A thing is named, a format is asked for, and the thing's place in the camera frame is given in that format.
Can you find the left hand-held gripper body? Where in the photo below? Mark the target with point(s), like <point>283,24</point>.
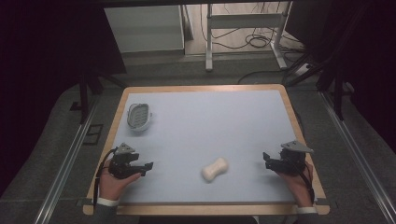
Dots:
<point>122,164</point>

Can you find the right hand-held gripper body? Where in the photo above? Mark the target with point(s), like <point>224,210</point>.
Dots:
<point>291,160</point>

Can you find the grey soap dish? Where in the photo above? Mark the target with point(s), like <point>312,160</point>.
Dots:
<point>138,117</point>

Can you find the white soap bar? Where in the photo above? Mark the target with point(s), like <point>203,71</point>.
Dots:
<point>214,170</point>

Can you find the person's left hand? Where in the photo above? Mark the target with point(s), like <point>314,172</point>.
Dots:
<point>111,186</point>

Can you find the person's right hand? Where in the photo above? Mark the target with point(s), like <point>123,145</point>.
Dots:
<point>295,188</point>

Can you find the pale blue table mat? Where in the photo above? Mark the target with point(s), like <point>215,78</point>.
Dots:
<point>205,124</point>

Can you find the black tripod stand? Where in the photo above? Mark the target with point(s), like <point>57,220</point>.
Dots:
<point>84,96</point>
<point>338,93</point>

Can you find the white power strip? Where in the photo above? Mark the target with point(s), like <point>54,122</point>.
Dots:
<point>302,70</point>

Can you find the dark curtain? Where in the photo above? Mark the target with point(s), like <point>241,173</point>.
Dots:
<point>40,62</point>
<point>370,62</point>

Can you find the white cabinet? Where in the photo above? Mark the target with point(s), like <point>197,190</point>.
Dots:
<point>146,28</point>

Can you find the white metal stand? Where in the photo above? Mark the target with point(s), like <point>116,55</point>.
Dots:
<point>243,21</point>

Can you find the metal floor rail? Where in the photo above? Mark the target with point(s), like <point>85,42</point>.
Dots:
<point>65,168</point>
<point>361,161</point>

